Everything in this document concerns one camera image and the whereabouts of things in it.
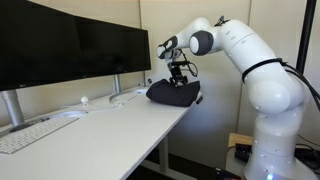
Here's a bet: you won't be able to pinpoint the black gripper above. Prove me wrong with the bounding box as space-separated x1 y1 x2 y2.
168 64 189 87

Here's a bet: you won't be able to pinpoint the dark grey pants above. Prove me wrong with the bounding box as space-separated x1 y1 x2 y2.
145 78 202 108

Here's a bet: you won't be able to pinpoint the silver curved monitor stand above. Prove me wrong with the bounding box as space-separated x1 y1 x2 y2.
108 73 150 104
0 89 90 134

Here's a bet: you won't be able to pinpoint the smaller black monitor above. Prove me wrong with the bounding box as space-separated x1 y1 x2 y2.
74 16 152 80

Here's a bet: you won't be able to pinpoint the white desk leg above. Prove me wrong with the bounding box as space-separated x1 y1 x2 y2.
139 134 198 180

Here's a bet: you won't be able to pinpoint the tan cardboard box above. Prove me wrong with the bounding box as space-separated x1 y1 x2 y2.
228 132 255 148

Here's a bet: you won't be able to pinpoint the small white figurine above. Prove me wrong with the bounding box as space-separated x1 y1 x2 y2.
80 95 91 107

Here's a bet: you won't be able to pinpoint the black red floor device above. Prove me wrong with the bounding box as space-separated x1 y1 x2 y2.
213 167 242 180

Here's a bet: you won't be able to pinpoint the black vertical pole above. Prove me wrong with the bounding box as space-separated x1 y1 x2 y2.
288 0 318 123

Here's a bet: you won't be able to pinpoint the large black monitor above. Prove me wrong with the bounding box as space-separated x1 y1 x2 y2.
0 0 83 92

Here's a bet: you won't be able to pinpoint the white keyboard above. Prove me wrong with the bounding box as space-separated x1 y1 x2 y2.
0 115 81 155

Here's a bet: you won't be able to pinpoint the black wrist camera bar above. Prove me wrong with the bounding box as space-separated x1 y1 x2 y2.
171 58 192 67

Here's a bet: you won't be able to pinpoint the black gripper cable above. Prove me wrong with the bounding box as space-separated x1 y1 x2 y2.
180 49 200 78

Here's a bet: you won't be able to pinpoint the grey robot pedestal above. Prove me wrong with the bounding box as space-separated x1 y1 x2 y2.
225 146 320 180

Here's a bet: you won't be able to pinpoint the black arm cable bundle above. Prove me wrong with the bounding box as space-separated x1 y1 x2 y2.
281 60 320 113

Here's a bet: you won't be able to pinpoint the black floor cables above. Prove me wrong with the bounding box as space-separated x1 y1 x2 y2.
294 134 320 169

